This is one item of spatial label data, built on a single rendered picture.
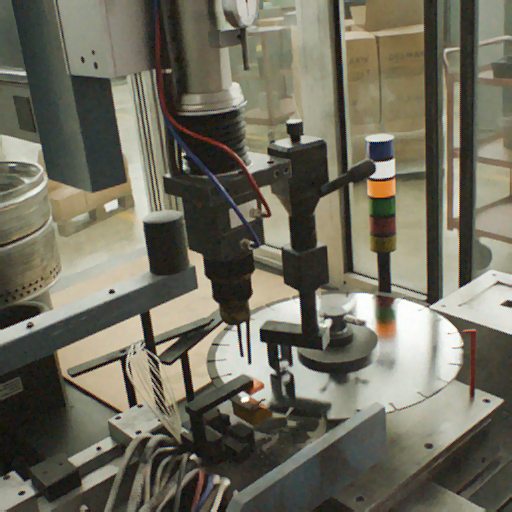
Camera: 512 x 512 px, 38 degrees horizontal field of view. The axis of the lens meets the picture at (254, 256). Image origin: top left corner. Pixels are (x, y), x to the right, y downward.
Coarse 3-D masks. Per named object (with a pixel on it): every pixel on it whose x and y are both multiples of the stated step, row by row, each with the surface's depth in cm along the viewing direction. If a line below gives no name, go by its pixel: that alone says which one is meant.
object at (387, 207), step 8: (368, 200) 122; (376, 200) 120; (384, 200) 120; (392, 200) 120; (368, 208) 122; (376, 208) 120; (384, 208) 120; (392, 208) 121; (376, 216) 121; (384, 216) 121
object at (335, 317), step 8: (344, 304) 100; (352, 304) 101; (320, 312) 99; (328, 312) 98; (336, 312) 97; (344, 312) 97; (328, 320) 96; (336, 320) 97; (344, 320) 97; (352, 320) 96; (360, 320) 96; (336, 328) 97; (344, 328) 98
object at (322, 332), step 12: (300, 300) 89; (312, 300) 89; (300, 312) 90; (312, 312) 89; (264, 324) 94; (276, 324) 94; (288, 324) 93; (300, 324) 93; (312, 324) 90; (264, 336) 93; (276, 336) 92; (288, 336) 91; (300, 336) 91; (312, 336) 90; (324, 336) 90; (276, 348) 93; (288, 348) 94; (312, 348) 91; (324, 348) 90; (276, 360) 93; (288, 360) 95
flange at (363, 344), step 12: (348, 324) 100; (336, 336) 97; (348, 336) 97; (360, 336) 99; (372, 336) 99; (300, 348) 98; (336, 348) 97; (348, 348) 97; (360, 348) 97; (372, 348) 97; (312, 360) 96; (324, 360) 95; (336, 360) 95; (348, 360) 94; (360, 360) 95
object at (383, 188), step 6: (372, 180) 119; (378, 180) 118; (384, 180) 118; (390, 180) 119; (372, 186) 119; (378, 186) 119; (384, 186) 119; (390, 186) 119; (372, 192) 120; (378, 192) 119; (384, 192) 119; (390, 192) 119
